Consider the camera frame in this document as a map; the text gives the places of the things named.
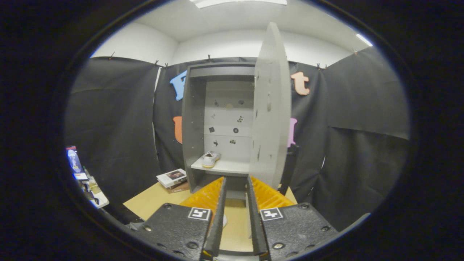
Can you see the black backdrop cloth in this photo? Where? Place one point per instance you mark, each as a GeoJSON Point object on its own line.
{"type": "Point", "coordinates": [108, 119]}

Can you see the blue printed card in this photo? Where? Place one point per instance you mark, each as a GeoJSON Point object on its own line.
{"type": "Point", "coordinates": [74, 161]}

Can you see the stack of books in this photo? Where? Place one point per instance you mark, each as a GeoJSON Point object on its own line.
{"type": "Point", "coordinates": [172, 177]}

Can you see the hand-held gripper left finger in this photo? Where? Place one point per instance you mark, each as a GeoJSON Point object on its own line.
{"type": "Point", "coordinates": [219, 224]}

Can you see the grey shoe cabinet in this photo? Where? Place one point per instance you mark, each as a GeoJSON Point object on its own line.
{"type": "Point", "coordinates": [192, 127]}

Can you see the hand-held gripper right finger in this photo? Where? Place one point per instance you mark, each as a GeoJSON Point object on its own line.
{"type": "Point", "coordinates": [255, 224]}

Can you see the grey shoe cabinet door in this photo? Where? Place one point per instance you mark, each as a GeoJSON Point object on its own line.
{"type": "Point", "coordinates": [272, 108]}

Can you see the small ceiling light panel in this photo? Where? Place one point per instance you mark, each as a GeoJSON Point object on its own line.
{"type": "Point", "coordinates": [364, 40]}

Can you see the long ceiling light panel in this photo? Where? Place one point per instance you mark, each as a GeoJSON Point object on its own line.
{"type": "Point", "coordinates": [235, 3]}

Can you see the white canvas shoe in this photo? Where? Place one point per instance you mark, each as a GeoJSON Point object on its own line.
{"type": "Point", "coordinates": [224, 220]}
{"type": "Point", "coordinates": [210, 159]}

